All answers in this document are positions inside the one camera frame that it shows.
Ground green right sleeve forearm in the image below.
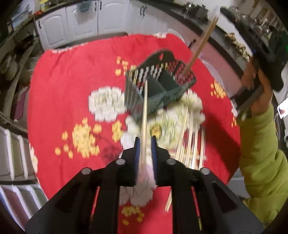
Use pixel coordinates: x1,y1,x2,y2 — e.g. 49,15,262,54
238,105,287,227

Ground right hand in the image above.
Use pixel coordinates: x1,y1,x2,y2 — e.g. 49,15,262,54
241,57,273,116

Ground ginger roots pile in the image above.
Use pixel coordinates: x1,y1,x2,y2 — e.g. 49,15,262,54
225,33,250,62

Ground white plastic drawer unit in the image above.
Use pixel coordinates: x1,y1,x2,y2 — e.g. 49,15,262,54
1,127,48,230

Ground red floral tablecloth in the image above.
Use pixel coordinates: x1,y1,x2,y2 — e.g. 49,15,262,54
27,33,242,234

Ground dark green utensil basket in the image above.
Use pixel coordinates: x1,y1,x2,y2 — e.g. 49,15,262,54
125,50,196,121

